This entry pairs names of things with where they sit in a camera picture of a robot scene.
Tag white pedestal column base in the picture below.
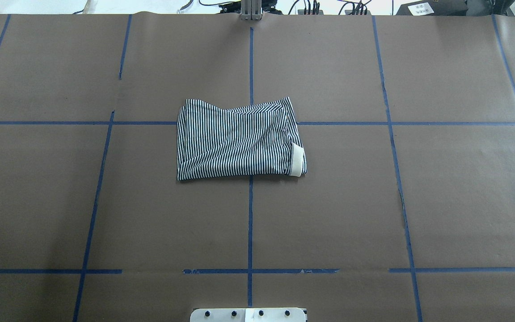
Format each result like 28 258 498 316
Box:
190 307 308 322

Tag black box white label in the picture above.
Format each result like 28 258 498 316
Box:
394 0 468 16

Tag aluminium frame post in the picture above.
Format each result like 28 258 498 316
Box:
240 0 263 21

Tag striped polo shirt white collar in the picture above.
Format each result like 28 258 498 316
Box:
177 97 308 181

